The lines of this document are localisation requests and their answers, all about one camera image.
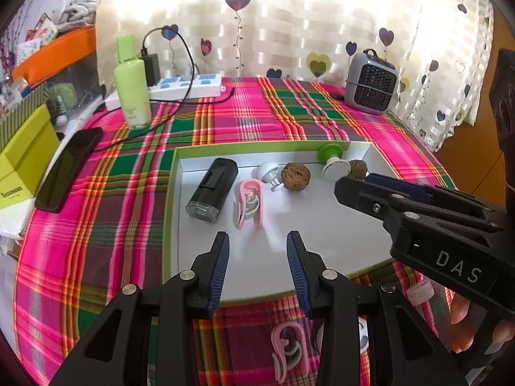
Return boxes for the lime green cardboard box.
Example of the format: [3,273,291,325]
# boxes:
[0,104,61,211]

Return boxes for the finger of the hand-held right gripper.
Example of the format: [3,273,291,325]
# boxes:
[364,173,497,214]
[334,175,503,234]

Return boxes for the brown walnut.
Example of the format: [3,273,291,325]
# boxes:
[348,160,369,179]
[280,162,312,188]

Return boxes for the brown wooden panel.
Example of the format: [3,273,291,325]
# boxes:
[436,4,503,194]

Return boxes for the decorative pink bud branches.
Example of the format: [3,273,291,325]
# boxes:
[0,16,21,77]

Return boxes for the green white suction knob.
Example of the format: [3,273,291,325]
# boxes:
[316,142,352,181]

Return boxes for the colourful paper packets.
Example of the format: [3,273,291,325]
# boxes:
[16,14,59,61]

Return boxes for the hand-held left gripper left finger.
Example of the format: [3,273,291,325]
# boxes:
[48,231,231,386]

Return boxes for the white cable bundle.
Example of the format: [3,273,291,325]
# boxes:
[56,0,99,33]

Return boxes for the black charging cable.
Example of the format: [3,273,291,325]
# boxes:
[90,25,238,153]

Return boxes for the white suction hook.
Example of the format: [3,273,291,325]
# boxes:
[257,161,286,192]

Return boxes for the grey space heater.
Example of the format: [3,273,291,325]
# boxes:
[345,48,400,113]

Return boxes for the pink cable clip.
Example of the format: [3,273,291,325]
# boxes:
[270,321,310,382]
[232,178,266,232]

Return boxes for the white round container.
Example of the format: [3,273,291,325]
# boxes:
[406,279,434,302]

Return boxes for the clear glass tank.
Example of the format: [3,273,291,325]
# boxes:
[38,54,101,119]

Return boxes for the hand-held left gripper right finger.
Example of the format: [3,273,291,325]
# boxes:
[286,231,467,386]

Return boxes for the panda face ball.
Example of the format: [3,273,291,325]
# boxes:
[356,314,370,354]

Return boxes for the person's right hand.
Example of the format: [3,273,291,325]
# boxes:
[445,293,515,352]

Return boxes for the light green lotion bottle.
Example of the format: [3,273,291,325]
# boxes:
[113,34,153,130]

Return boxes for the small white-capped bottle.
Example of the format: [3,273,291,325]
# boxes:
[54,96,69,125]

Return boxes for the black charger adapter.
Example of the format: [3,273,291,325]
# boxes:
[142,53,162,87]

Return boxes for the orange storage box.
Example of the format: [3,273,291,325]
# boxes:
[11,25,97,83]

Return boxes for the pink green plaid blanket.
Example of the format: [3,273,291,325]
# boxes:
[14,76,459,386]

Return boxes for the black bike light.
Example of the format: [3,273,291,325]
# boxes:
[186,158,240,225]

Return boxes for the white green-rimmed box tray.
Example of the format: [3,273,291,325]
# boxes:
[161,140,459,304]

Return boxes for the white blue power strip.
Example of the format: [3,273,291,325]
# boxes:
[147,73,224,100]

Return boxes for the heart print curtain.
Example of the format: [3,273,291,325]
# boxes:
[94,0,495,151]

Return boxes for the striped gift box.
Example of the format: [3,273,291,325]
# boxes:
[0,84,47,149]

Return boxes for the black smartphone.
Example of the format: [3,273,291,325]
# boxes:
[35,127,104,214]

